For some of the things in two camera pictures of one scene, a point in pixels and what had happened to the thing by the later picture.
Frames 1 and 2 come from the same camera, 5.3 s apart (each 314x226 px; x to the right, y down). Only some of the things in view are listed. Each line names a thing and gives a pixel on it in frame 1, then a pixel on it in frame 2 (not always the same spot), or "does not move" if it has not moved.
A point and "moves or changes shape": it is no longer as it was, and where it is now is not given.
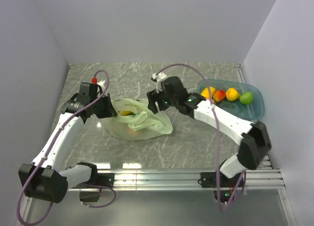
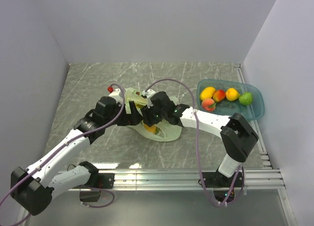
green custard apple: (247, 98) does not move
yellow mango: (205, 93) does not move
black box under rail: (89, 196) does not move
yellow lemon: (232, 94) does not move
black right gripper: (152, 97) -> (146, 112)
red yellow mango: (219, 96) does not move
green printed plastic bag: (136, 121) moves or changes shape
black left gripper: (110, 111) -> (131, 119)
